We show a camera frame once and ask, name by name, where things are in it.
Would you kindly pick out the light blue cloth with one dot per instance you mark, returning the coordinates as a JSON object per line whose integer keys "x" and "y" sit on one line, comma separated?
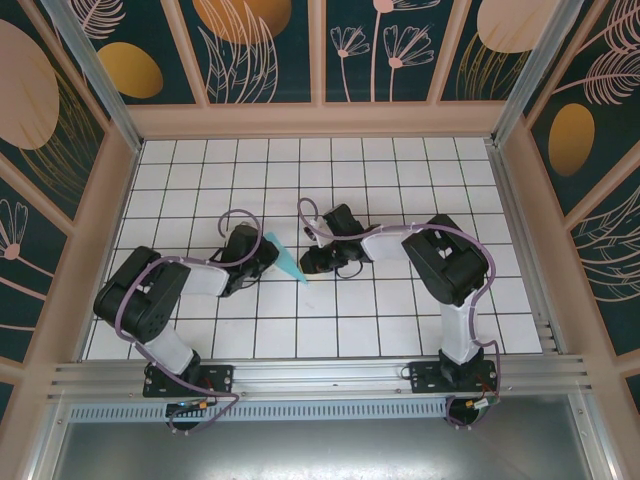
{"x": 290, "y": 265}

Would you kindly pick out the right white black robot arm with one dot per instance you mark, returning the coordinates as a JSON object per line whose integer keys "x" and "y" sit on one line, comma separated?
{"x": 450, "y": 265}

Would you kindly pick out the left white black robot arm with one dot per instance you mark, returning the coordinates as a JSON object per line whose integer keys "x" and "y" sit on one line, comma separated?
{"x": 145, "y": 300}

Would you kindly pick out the grey metal sheet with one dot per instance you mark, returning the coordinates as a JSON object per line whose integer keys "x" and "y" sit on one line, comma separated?
{"x": 320, "y": 450}

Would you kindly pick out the left green controller board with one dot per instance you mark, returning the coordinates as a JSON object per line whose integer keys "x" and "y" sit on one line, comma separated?
{"x": 187, "y": 406}

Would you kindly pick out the green controller board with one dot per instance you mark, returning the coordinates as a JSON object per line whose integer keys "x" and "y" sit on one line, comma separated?
{"x": 482, "y": 405}
{"x": 187, "y": 406}

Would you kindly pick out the right green controller board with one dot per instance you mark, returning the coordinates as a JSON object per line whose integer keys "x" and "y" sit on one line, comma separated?
{"x": 482, "y": 405}

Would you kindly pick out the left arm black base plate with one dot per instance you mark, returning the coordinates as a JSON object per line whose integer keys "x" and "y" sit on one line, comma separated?
{"x": 220, "y": 377}

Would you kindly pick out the long aluminium mounting rail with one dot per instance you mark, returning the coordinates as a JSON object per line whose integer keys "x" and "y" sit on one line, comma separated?
{"x": 320, "y": 375}

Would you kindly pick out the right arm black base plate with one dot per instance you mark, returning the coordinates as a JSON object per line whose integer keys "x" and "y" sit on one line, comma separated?
{"x": 425, "y": 377}

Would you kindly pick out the aluminium side rail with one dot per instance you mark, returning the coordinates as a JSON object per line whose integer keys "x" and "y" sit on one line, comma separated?
{"x": 525, "y": 250}

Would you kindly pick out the left aluminium corner post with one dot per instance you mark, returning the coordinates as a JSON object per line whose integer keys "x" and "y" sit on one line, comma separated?
{"x": 100, "y": 85}

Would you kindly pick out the aluminium corner post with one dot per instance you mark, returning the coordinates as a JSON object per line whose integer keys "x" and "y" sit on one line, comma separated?
{"x": 530, "y": 70}
{"x": 100, "y": 85}

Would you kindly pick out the right aluminium corner post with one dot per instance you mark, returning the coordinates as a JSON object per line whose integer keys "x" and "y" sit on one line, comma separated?
{"x": 530, "y": 70}

